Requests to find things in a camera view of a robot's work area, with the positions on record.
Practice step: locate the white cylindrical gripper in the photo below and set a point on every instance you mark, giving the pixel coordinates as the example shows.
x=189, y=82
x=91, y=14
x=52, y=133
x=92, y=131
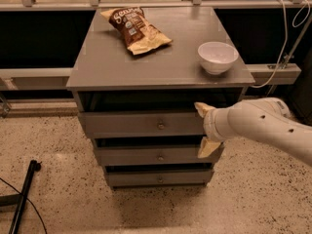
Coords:
x=211, y=125

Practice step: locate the grey top drawer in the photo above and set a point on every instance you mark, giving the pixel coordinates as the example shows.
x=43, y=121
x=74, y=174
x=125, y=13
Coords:
x=159, y=123

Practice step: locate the grey drawer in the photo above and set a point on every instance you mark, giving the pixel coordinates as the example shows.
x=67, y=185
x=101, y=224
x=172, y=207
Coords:
x=153, y=155
x=178, y=177
x=159, y=123

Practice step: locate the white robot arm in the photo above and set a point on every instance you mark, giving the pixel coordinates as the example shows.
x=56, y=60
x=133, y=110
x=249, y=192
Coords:
x=266, y=120

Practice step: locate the grey middle drawer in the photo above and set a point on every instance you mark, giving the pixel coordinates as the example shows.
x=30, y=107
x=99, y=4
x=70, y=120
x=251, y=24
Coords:
x=153, y=155

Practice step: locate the grey drawer cabinet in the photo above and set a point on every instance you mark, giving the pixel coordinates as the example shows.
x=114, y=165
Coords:
x=106, y=78

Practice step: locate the grey bottom drawer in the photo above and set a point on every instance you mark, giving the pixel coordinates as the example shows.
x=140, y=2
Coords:
x=178, y=177

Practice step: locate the white bowl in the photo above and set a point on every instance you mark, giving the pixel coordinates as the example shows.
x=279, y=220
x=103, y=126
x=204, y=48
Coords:
x=217, y=57

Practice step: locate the brown chip bag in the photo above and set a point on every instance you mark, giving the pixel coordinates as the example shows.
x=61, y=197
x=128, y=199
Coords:
x=139, y=34

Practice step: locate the black stand leg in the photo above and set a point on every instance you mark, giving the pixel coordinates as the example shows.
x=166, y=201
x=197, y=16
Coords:
x=19, y=199

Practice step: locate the metal railing frame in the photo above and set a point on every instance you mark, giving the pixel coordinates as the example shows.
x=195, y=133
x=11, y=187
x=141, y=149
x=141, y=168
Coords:
x=58, y=26

